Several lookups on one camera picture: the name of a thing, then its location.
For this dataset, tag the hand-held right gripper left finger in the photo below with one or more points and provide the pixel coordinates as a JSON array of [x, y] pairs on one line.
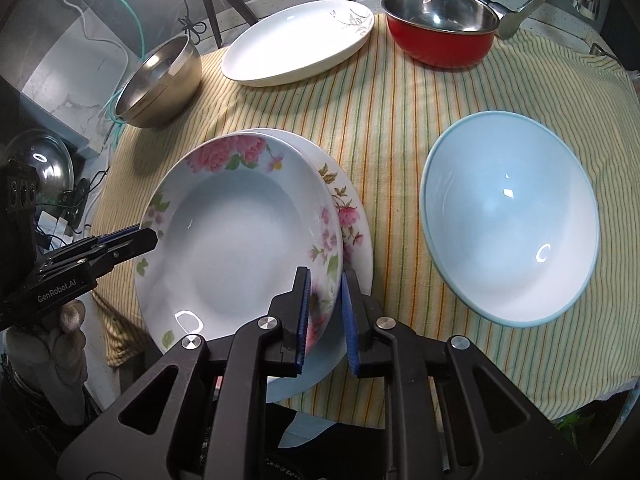
[[302, 320]]

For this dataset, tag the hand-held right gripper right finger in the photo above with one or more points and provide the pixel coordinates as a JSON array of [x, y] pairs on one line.
[[350, 325]]

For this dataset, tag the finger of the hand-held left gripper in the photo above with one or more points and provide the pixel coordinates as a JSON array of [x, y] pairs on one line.
[[130, 250], [107, 236]]

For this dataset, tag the deep plate with pink flowers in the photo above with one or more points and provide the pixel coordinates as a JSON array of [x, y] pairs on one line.
[[240, 240]]

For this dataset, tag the beige bowl dark interior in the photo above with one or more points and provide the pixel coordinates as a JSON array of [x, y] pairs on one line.
[[165, 95]]

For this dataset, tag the light blue bowl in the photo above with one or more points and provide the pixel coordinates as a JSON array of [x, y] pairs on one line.
[[500, 220]]

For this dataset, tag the white plate with grey print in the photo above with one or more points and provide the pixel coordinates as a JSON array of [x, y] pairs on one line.
[[290, 45]]

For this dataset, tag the red bowl with steel inside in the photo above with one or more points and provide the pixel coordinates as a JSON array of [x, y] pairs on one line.
[[435, 47]]

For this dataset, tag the person's left hand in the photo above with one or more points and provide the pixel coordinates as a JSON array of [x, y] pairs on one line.
[[55, 355]]

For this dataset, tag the striped yellow cloth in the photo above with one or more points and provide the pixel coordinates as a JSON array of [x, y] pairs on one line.
[[390, 125]]

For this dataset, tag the black tripod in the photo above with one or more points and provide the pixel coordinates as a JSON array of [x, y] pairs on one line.
[[212, 5]]

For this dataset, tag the chrome faucet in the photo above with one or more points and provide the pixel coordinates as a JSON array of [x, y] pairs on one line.
[[515, 15]]

